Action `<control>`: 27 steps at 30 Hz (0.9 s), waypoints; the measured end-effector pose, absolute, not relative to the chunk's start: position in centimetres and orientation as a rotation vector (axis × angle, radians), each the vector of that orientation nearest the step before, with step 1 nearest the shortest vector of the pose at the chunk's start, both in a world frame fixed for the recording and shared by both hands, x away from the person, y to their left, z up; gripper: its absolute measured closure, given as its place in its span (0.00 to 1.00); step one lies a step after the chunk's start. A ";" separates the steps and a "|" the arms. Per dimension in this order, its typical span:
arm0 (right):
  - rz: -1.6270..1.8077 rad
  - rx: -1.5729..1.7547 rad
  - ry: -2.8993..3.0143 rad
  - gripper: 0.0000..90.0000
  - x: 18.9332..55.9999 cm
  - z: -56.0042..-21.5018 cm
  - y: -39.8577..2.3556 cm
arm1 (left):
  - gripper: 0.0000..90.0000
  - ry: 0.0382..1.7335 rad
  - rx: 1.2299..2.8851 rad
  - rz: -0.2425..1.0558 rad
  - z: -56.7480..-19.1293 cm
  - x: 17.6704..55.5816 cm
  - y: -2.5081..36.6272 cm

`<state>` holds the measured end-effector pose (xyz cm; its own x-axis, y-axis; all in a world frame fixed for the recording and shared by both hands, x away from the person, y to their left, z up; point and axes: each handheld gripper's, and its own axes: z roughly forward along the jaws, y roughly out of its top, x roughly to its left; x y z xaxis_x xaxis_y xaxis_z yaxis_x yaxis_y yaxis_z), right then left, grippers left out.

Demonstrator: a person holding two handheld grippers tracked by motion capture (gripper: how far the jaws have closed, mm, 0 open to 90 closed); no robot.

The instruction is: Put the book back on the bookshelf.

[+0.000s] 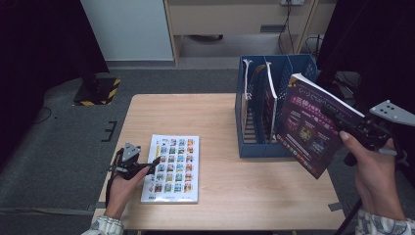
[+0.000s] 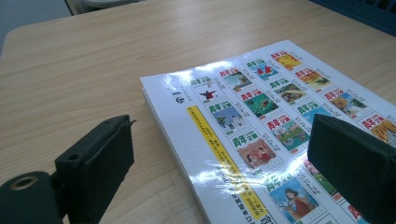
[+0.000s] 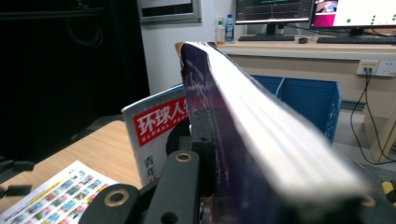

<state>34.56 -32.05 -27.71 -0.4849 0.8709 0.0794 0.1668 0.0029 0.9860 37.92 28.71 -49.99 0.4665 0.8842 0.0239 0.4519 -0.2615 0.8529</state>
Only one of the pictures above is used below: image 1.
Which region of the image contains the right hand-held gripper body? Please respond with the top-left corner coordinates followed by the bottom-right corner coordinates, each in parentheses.
top-left (353, 100), bottom-right (415, 167)

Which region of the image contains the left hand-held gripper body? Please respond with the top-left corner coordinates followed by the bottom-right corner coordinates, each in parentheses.
top-left (112, 141), bottom-right (148, 181)

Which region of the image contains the white magazine with picture grid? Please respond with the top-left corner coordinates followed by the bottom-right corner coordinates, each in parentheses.
top-left (140, 133), bottom-right (201, 206)

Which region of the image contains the blue file rack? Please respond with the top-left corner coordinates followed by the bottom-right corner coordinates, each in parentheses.
top-left (234, 53), bottom-right (319, 160)

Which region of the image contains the black magazine with red cards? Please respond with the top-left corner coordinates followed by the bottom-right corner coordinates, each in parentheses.
top-left (241, 58), bottom-right (267, 102)

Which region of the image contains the person's left hand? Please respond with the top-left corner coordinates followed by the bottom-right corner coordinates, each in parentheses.
top-left (104, 165), bottom-right (151, 220)

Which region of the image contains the person's right hand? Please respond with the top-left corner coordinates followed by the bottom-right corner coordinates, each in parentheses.
top-left (339, 130), bottom-right (407, 221)

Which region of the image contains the black curtain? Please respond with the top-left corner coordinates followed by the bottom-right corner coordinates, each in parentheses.
top-left (0, 0), bottom-right (111, 170)
top-left (315, 0), bottom-right (415, 187)

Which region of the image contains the striped black stand base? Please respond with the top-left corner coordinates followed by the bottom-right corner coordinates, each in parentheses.
top-left (71, 76), bottom-right (122, 107)

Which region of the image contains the white panel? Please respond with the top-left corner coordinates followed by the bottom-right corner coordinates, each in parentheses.
top-left (79, 0), bottom-right (174, 62)

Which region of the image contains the light wooden cabinet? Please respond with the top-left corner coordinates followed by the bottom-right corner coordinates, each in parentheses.
top-left (162, 0), bottom-right (339, 68)

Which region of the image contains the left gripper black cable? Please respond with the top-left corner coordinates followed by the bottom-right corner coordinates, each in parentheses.
top-left (105, 148), bottom-right (123, 208)

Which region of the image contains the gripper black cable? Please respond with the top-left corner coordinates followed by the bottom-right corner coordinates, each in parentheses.
top-left (335, 151), bottom-right (364, 235)
top-left (105, 148), bottom-right (123, 208)

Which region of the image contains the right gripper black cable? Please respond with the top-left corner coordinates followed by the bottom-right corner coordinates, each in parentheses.
top-left (335, 151), bottom-right (364, 235)

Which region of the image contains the coiled black cable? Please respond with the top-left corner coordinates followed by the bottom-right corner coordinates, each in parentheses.
top-left (304, 33), bottom-right (325, 57)

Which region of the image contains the thin black floor cable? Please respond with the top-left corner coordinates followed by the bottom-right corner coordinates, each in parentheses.
top-left (32, 106), bottom-right (53, 125)

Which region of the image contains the black hanging cable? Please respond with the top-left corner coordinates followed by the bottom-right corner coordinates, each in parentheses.
top-left (277, 3), bottom-right (297, 56)

